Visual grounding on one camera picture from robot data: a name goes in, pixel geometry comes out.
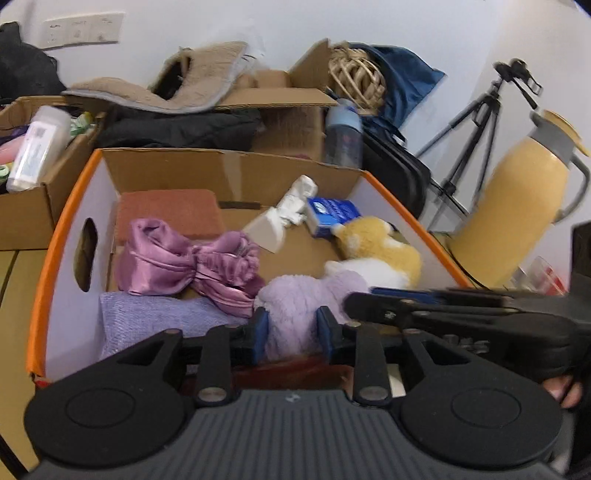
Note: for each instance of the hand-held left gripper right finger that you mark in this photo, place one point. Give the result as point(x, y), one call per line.
point(327, 334)

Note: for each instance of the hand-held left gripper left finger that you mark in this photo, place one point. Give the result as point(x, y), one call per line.
point(259, 334)

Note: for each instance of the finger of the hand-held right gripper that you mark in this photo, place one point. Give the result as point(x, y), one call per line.
point(383, 309)
point(406, 291)

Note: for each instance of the lavender plush toy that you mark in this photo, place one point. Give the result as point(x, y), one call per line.
point(291, 304)

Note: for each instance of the white and yellow alpaca plush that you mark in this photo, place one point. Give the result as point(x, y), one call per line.
point(383, 251)

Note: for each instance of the purple satin bow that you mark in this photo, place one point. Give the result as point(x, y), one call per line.
point(184, 263)

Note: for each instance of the white wedge sponge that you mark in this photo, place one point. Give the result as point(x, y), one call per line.
point(267, 230)

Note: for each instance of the purple knit pouch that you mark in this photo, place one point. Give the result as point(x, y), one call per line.
point(152, 318)

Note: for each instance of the red cardboard box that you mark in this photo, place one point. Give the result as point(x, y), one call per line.
point(60, 277)

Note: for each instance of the person's right hand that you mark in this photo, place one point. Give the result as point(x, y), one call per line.
point(564, 392)

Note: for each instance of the clear glass cup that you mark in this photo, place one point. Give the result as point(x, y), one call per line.
point(545, 277)

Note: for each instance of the blue tissue packet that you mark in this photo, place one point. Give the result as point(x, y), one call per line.
point(332, 214)

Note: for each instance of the black bag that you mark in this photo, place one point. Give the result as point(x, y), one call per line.
point(399, 170)

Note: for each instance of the yellow thermos jug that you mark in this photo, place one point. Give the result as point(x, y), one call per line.
point(512, 198)

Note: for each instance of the brick red sponge block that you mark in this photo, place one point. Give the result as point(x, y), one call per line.
point(168, 212)

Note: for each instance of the blue baby bottle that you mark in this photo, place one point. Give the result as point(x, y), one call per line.
point(344, 134)

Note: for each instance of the black tripod with phone holder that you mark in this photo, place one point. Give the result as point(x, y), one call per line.
point(480, 120)

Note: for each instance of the blue cloth bag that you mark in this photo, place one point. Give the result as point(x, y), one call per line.
point(406, 87)

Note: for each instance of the open brown cardboard box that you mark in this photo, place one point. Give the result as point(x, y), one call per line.
point(286, 115)

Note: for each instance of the black cloth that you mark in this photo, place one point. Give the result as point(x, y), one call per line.
point(180, 129)

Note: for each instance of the wicker ball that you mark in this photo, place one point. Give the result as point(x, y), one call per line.
point(358, 76)

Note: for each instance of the white plastic bottle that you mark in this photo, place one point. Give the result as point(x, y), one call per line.
point(39, 147)

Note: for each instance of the black folding trolley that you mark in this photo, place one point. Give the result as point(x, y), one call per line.
point(23, 69)

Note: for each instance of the white wall outlet strip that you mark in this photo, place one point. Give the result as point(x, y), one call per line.
point(81, 30)

